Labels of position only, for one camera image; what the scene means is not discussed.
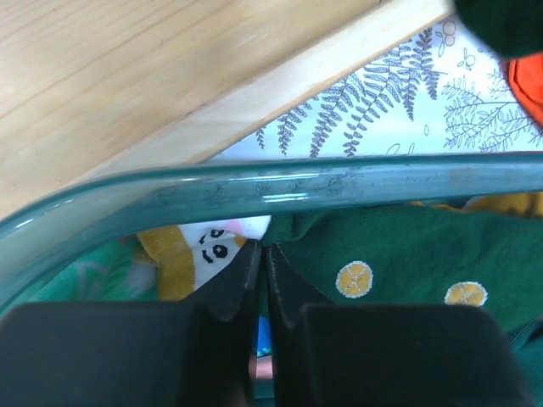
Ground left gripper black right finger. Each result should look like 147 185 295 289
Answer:
265 246 535 406

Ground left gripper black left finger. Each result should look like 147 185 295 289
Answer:
1 241 261 406

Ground green sock yellow dots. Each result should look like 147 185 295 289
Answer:
453 0 542 59

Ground clear glass sock container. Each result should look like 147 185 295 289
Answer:
1 152 542 309

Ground floral table mat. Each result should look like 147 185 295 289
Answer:
219 17 542 161

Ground wooden drying rack stand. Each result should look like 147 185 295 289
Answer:
1 1 452 215

